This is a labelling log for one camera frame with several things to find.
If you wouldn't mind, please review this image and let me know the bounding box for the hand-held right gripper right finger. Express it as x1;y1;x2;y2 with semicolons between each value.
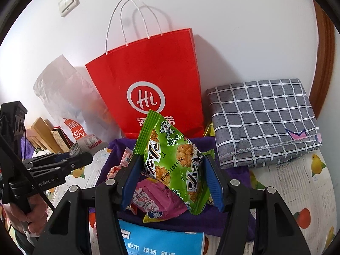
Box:
203;154;311;255

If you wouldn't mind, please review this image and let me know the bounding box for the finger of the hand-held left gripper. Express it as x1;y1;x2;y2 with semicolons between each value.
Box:
25;151;93;171
28;165;85;181

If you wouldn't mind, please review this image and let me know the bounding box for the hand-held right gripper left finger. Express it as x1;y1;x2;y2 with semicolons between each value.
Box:
33;154;145;255

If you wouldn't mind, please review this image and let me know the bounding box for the green snack packet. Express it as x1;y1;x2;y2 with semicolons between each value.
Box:
134;109;215;215

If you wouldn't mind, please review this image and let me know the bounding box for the person's left hand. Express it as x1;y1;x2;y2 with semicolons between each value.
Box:
7;195;54;234

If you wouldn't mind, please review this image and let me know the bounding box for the red white snack packet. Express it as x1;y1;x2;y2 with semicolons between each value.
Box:
106;166;125;180

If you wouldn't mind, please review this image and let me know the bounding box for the patterned cardboard box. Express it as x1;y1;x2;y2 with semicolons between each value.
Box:
50;127;73;153

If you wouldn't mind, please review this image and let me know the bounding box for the pale pink snack packet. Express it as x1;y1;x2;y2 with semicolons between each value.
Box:
121;149;135;169

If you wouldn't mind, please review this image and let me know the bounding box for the wooden headboard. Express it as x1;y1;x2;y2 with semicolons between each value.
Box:
25;117;60;154

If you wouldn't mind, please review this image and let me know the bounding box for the purple towel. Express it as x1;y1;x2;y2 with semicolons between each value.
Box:
89;137;257;242

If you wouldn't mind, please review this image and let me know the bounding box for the yellow snack packet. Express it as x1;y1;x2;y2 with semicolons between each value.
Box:
203;122;215;139

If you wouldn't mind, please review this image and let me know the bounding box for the white plastic bag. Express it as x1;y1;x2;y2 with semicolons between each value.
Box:
33;54;123;149

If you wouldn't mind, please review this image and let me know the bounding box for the blue tissue pack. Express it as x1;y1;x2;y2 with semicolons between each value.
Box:
118;219;206;255

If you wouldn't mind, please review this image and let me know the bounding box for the fruit print bedsheet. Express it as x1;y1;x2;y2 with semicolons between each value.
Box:
32;149;338;255

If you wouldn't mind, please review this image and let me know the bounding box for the grey checked folded cloth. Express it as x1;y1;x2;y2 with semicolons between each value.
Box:
207;78;322;169

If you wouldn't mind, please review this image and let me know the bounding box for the red paper bag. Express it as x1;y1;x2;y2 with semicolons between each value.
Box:
85;0;206;140

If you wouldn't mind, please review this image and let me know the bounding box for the white wall switch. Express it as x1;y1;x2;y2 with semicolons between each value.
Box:
58;0;80;18

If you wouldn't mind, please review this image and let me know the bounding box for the wooden door frame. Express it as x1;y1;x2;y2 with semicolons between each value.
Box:
309;0;336;117

